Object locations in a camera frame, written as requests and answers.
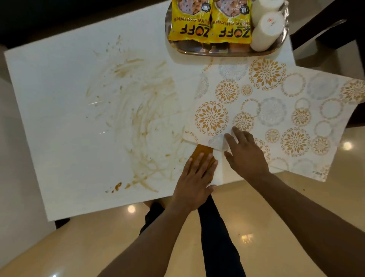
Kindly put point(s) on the person's right hand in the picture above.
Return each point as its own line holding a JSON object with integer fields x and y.
{"x": 248, "y": 159}

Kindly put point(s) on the person's left hand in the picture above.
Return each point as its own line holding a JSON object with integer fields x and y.
{"x": 192, "y": 185}

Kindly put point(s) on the person's left thumb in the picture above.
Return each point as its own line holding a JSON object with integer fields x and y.
{"x": 211, "y": 189}

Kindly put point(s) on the person's right middle finger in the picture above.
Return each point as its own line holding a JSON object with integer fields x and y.
{"x": 249, "y": 137}

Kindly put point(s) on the person's right thumb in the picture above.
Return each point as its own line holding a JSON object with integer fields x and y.
{"x": 229, "y": 158}

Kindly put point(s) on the person's left little finger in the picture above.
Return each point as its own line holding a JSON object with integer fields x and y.
{"x": 186, "y": 168}

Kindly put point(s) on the person's left middle finger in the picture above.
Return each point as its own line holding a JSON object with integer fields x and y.
{"x": 206, "y": 165}

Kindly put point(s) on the orange stained tissue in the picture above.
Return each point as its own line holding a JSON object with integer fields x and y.
{"x": 204, "y": 149}

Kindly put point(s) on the floral patterned paper napkin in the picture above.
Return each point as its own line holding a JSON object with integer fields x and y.
{"x": 285, "y": 114}

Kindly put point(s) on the person's left forearm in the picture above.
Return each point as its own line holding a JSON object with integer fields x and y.
{"x": 148, "y": 242}

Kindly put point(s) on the person's right forearm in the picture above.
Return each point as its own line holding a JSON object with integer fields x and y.
{"x": 308, "y": 219}

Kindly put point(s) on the person's dark trousers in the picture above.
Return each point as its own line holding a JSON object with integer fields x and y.
{"x": 219, "y": 242}

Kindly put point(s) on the steel serving tray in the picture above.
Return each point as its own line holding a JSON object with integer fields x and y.
{"x": 222, "y": 50}

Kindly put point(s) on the yellow snack packet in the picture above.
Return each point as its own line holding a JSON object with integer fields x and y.
{"x": 231, "y": 28}
{"x": 189, "y": 27}

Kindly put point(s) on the dark wooden chair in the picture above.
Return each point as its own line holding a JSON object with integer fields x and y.
{"x": 333, "y": 37}

